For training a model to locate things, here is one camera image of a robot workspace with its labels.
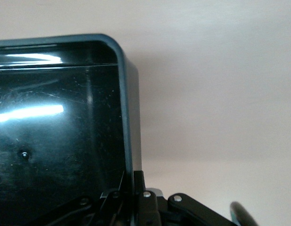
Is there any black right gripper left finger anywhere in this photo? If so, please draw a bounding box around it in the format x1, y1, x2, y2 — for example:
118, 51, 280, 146
98, 170, 125, 226

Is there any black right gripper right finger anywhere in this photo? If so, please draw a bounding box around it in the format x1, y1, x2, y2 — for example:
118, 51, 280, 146
133, 171, 160, 226

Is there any black plastic box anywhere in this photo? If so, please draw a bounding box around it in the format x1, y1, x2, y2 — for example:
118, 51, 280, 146
0, 33, 142, 226

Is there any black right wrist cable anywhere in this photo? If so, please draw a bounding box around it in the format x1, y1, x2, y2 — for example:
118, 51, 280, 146
230, 201, 260, 226

